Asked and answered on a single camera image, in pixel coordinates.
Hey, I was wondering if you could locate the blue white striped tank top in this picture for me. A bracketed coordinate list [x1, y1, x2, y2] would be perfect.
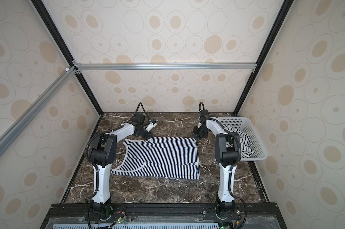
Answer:
[111, 136, 200, 180]

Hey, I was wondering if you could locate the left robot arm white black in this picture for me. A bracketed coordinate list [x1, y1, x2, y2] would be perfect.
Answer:
[84, 113, 156, 220]

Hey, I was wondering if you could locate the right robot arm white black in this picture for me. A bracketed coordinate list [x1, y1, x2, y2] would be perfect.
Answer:
[193, 108, 241, 219]

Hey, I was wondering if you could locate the black white striped tank top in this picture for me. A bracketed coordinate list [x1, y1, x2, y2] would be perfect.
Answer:
[225, 127, 254, 158]

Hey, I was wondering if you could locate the white plastic laundry basket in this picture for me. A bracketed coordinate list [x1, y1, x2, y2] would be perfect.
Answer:
[217, 116, 268, 161]

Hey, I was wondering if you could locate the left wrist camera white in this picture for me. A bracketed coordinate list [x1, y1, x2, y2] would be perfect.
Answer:
[144, 119, 157, 132]

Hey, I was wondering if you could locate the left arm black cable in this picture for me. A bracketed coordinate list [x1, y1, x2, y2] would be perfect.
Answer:
[84, 102, 153, 229]

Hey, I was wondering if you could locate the horizontal aluminium back rail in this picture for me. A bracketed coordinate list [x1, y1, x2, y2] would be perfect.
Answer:
[76, 63, 257, 71]

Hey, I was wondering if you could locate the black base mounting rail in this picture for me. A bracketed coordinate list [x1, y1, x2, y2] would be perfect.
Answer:
[41, 203, 286, 229]

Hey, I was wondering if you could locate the diagonal aluminium left rail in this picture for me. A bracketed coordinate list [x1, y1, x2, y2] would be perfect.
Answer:
[0, 66, 76, 157]

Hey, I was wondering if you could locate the right black corner post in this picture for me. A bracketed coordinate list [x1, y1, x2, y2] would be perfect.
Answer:
[231, 0, 294, 116]

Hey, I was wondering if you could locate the black corner post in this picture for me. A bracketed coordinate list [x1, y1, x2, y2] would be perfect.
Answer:
[231, 0, 294, 116]
[30, 0, 104, 116]

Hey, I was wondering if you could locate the left black corner post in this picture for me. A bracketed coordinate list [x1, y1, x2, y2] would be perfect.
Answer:
[30, 0, 104, 116]

